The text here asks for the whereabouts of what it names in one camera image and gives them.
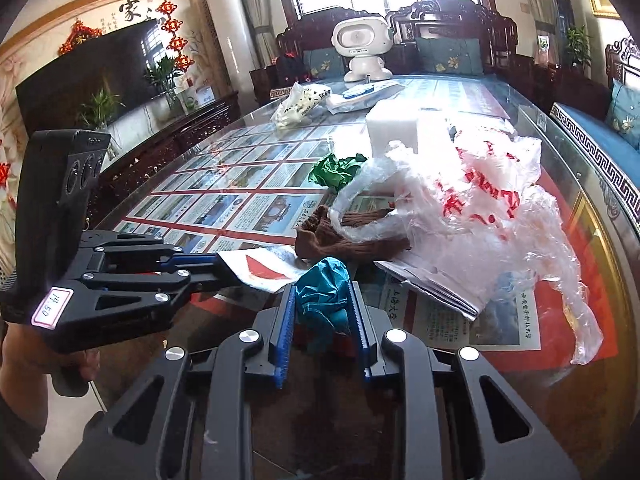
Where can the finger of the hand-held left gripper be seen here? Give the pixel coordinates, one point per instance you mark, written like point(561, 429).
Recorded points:
point(200, 260)
point(210, 284)

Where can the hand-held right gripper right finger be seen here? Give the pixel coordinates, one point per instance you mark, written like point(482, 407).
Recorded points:
point(361, 340)

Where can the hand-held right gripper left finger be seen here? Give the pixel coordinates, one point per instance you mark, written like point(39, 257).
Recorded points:
point(281, 340)

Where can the white wrapper with red print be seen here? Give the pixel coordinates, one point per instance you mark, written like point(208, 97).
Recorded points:
point(265, 266)

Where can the teal paper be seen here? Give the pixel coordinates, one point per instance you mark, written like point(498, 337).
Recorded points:
point(322, 285)

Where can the green paper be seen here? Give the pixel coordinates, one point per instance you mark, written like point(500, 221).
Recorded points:
point(335, 170)

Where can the white foam block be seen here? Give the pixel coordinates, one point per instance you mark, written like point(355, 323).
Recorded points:
point(392, 130)

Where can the person's left forearm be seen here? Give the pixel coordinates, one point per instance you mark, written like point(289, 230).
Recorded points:
point(20, 427)

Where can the person's left hand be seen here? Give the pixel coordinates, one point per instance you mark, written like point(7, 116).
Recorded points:
point(22, 360)

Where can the printed sheets under glass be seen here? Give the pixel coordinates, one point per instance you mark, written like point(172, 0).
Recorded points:
point(260, 210)

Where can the folded white papers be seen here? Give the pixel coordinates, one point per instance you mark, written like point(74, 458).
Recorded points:
point(430, 285)

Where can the brown knitted cloth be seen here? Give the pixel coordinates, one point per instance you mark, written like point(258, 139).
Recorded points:
point(360, 247)

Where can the small green potted plant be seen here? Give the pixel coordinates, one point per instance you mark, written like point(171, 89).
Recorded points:
point(100, 107)

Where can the dark wooden television cabinet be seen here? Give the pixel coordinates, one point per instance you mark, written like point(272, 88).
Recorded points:
point(150, 155)

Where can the black flat television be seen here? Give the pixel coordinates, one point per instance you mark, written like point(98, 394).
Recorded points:
point(85, 80)

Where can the tall green plant in vase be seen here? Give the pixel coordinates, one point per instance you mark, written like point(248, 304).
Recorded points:
point(162, 77)

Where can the white box on cabinet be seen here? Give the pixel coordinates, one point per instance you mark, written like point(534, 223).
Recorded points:
point(197, 99)

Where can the clear plastic bag red print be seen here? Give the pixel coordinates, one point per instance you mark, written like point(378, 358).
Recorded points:
point(475, 220)

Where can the white plastic bag yellow print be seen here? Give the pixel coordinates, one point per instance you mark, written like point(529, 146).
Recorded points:
point(300, 105)

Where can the black and red bag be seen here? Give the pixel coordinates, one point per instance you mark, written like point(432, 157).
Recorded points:
point(290, 70)

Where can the dark wooden glass-topped table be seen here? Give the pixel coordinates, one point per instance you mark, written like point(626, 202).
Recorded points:
point(575, 400)

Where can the white standing air conditioner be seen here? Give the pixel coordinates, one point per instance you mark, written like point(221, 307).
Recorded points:
point(232, 35)

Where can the white and blue packet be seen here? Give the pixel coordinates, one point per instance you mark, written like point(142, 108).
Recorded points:
point(360, 95)

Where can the small teal floral cushion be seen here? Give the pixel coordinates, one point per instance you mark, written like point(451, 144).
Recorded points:
point(322, 65)

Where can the beige curtain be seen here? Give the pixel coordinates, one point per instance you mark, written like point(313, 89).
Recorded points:
point(252, 10)

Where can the white robot toy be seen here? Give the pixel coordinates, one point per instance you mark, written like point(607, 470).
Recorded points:
point(357, 37)

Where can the large teal floral cushion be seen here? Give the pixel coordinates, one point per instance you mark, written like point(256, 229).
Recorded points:
point(450, 56)

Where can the carved sofa with blue seat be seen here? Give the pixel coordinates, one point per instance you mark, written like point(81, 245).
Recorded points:
point(595, 135)

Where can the light blue floral cushion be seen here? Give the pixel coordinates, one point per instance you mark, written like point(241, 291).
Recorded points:
point(625, 115)

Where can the red and gold wall ornament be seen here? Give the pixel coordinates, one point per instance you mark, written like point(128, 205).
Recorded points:
point(80, 35)

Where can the green plant by wall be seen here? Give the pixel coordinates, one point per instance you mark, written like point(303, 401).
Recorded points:
point(577, 47)

